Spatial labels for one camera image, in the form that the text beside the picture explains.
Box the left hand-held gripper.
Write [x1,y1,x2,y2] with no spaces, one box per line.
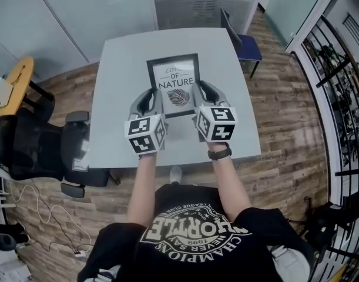
[123,88,167,156]

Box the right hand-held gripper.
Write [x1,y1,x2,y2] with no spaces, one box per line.
[191,80,239,143]

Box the black picture frame leaf print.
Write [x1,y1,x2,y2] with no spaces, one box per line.
[146,53,202,119]

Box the person's left forearm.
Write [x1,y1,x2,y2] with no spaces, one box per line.
[126,152,160,227]

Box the person's right forearm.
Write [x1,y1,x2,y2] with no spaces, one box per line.
[207,141,253,217]

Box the black wristwatch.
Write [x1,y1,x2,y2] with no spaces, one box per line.
[207,142,233,161]

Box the blue chair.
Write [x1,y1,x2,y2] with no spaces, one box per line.
[220,7,263,79]

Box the white shoe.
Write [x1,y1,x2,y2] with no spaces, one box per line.
[169,165,183,186]

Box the black table leg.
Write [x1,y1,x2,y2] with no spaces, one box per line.
[109,169,122,186]

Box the window blind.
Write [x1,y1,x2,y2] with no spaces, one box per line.
[152,0,254,31]

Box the black office chair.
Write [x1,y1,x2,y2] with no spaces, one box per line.
[0,107,111,199]

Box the yellow round table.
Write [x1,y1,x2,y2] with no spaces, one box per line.
[0,56,55,119]

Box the black metal rack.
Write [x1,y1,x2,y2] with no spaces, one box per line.
[301,14,359,170]

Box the white box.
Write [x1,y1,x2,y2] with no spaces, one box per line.
[0,77,14,109]

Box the black printed t-shirt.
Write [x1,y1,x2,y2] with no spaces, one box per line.
[76,183,315,282]

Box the black bag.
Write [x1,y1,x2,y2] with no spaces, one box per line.
[301,196,344,242]

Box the black headset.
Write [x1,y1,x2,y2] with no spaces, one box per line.
[0,222,32,254]

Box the white cable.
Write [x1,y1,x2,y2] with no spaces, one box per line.
[8,183,92,254]

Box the black cable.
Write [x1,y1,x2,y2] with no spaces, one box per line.
[28,179,80,254]

